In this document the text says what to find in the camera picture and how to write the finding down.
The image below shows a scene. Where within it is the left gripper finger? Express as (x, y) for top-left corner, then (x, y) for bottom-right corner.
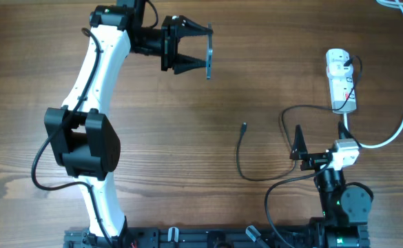
(172, 54), (206, 74)
(182, 17), (213, 37)

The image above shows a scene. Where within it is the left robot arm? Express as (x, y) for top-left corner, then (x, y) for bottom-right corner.
(44, 1), (214, 247)

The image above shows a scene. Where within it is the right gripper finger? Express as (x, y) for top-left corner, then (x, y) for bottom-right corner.
(289, 125), (308, 161)
(338, 121), (353, 139)

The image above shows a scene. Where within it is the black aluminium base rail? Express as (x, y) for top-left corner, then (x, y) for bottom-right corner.
(63, 224), (371, 248)

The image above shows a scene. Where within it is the white power strip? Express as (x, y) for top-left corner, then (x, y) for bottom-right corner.
(326, 48), (357, 114)

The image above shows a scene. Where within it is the smartphone with cyan screen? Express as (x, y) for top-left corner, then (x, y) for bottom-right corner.
(206, 34), (213, 80)

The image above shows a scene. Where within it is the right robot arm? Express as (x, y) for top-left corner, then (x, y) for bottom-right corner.
(290, 123), (374, 247)

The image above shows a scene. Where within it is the black USB charging cable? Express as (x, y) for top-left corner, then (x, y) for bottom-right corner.
(236, 54), (364, 183)

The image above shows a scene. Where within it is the white charger plug adapter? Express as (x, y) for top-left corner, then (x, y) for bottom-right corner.
(327, 61), (353, 79)

